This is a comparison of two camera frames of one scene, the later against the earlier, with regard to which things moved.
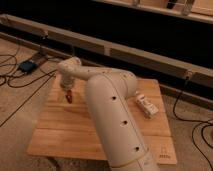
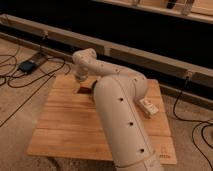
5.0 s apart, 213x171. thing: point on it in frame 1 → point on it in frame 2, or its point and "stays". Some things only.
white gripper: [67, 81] → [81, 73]
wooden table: [66, 130] stays
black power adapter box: [27, 66] stays
